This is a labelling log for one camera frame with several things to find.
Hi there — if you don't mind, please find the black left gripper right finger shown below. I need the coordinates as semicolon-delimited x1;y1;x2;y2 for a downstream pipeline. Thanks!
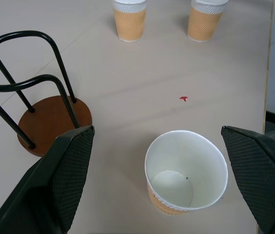
220;125;275;234

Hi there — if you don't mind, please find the orange ribbed paper cup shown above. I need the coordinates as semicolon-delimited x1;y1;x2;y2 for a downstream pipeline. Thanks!
113;0;148;43
144;130;229;216
187;0;229;43

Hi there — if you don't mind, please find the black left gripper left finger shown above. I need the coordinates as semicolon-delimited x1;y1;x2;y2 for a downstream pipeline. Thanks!
0;125;96;234

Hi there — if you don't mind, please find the black wire wooden-base cup rack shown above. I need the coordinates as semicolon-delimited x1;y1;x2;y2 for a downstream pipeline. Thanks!
0;30;93;157

